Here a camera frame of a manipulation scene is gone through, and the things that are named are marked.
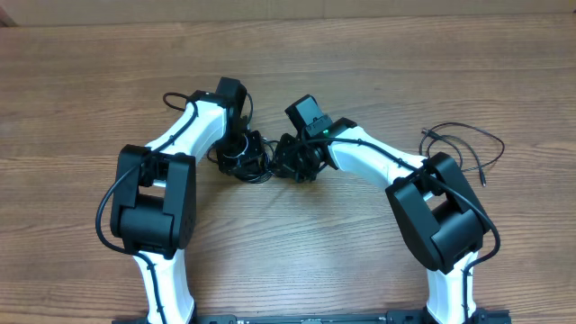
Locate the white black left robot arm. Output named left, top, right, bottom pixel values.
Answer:
left=94, top=77, right=266, bottom=323

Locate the thin black usb cable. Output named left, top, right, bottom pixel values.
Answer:
left=418, top=121, right=506, bottom=187

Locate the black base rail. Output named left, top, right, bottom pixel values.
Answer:
left=112, top=309, right=512, bottom=324

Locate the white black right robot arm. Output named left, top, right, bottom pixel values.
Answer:
left=272, top=118, right=501, bottom=323

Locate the thick black usb cable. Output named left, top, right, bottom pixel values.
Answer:
left=206, top=137, right=283, bottom=185

